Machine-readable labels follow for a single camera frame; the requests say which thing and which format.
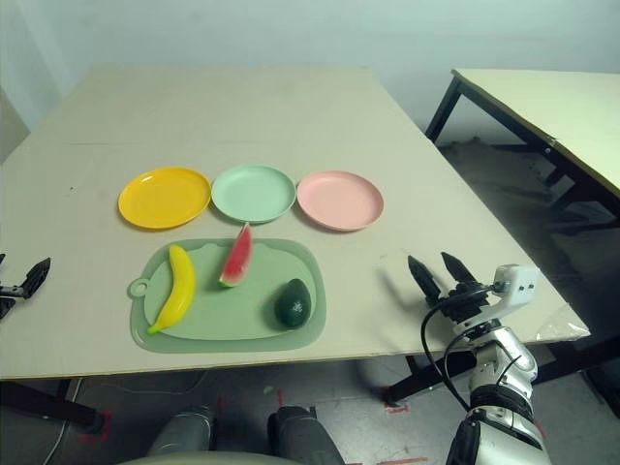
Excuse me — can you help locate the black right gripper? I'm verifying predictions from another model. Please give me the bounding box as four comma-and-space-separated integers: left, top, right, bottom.
407, 251, 496, 326

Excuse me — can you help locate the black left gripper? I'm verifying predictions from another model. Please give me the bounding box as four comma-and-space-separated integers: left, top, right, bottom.
0, 252, 52, 322

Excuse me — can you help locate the dark green toy avocado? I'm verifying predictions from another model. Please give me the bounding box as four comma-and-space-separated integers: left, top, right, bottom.
274, 278, 312, 327

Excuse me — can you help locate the yellow toy banana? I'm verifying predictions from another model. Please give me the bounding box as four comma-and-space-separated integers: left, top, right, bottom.
147, 244, 197, 335

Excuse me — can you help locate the red toy watermelon slice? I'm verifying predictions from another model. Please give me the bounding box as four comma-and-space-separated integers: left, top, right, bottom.
218, 222, 254, 289

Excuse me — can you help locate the pink plastic plate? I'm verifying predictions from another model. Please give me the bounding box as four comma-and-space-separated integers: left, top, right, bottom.
295, 170, 386, 233

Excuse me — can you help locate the clear plastic corner film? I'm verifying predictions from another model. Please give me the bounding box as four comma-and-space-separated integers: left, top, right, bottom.
536, 305, 593, 343

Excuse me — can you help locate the red floor tape square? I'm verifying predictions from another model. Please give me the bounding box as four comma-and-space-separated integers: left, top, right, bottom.
381, 386, 411, 415
79, 410, 116, 445

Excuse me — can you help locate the yellow plastic plate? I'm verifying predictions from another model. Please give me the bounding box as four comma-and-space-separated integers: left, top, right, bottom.
118, 167, 212, 230

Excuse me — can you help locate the green cutting board mat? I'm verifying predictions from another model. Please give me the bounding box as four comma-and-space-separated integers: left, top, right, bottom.
127, 237, 327, 355

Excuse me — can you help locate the mint green plastic plate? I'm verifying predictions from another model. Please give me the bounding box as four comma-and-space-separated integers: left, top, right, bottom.
210, 164, 297, 225

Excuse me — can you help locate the grey robot right leg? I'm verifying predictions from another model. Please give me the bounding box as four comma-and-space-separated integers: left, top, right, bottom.
267, 405, 341, 465

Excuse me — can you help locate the grey robot leg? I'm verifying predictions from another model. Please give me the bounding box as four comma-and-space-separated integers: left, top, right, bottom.
267, 405, 341, 465
147, 405, 217, 459

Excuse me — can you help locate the grey robot left leg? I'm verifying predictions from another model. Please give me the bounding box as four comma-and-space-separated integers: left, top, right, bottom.
147, 405, 217, 459

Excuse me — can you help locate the grey robot torso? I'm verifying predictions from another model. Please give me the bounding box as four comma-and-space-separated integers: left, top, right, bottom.
115, 449, 272, 465

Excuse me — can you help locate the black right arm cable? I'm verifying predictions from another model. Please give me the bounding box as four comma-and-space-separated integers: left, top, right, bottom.
419, 283, 522, 414

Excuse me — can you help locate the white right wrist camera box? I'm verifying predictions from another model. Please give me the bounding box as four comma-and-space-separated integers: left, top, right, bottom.
464, 263, 541, 326

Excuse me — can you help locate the black table leg frame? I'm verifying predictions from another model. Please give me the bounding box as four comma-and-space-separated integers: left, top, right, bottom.
0, 379, 106, 435
386, 333, 620, 419

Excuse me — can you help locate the beige side table black frame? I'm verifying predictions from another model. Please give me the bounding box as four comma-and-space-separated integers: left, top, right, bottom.
424, 67, 620, 229

